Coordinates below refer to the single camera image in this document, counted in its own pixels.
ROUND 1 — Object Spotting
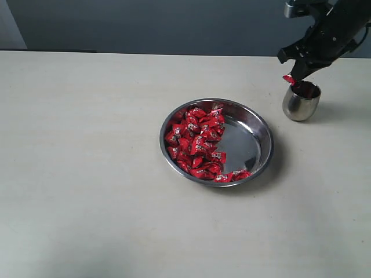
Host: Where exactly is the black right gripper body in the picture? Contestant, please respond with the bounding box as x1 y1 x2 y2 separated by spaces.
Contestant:
277 0 370 64

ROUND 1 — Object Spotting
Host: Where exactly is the red candy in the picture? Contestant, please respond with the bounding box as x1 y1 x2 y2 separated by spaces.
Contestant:
231 170 251 181
213 173 233 183
190 162 224 180
283 74 296 86
208 108 225 127
188 107 209 123
172 122 188 138
190 135 206 155
209 151 227 164
164 130 181 147

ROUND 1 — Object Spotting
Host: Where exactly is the stainless steel cup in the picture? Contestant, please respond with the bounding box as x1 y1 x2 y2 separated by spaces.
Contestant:
282 81 321 122

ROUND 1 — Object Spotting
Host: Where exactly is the round stainless steel plate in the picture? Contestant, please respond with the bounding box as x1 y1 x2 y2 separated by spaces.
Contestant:
159 98 274 188

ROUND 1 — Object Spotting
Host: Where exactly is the black cable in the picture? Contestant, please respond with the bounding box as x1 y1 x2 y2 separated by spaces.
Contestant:
346 24 371 53

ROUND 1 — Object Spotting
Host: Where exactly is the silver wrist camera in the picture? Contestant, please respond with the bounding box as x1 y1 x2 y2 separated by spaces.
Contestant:
283 0 328 19

